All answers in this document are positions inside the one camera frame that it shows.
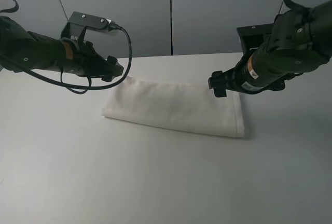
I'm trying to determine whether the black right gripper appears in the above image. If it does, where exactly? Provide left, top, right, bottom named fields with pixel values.
left=208, top=65, right=249, bottom=97

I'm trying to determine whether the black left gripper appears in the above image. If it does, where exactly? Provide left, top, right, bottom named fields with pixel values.
left=70, top=39, right=124, bottom=82

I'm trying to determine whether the white towel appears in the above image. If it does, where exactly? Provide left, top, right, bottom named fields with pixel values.
left=102, top=77, right=245, bottom=138

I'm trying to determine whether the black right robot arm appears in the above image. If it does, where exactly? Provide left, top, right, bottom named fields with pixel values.
left=208, top=0, right=331, bottom=97

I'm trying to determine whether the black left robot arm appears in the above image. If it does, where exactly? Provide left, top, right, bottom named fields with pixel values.
left=1, top=3, right=123, bottom=82

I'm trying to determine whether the black left camera cable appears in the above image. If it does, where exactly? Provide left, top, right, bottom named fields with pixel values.
left=0, top=25, right=132, bottom=95

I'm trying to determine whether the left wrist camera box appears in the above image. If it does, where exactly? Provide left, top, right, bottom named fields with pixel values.
left=60, top=11, right=115, bottom=39

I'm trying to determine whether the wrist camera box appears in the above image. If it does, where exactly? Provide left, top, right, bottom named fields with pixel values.
left=237, top=23, right=274, bottom=54
left=60, top=11, right=115, bottom=39

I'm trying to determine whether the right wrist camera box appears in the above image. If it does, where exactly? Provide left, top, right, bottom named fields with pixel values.
left=237, top=23, right=274, bottom=54

